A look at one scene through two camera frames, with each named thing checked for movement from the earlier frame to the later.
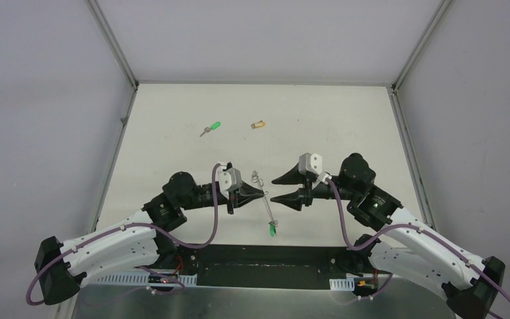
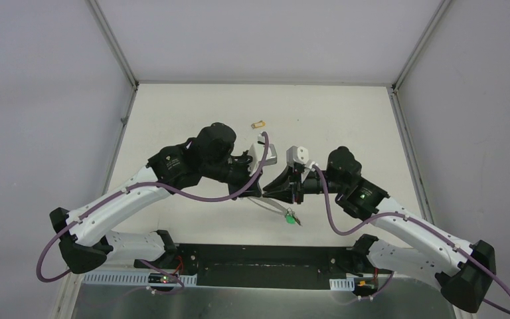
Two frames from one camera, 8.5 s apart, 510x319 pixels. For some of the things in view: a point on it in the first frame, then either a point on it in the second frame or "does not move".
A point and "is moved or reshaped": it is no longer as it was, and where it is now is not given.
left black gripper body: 230,201 to 246,183
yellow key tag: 260,123 does not move
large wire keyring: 255,179 is moved or reshaped
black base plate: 267,266 does not move
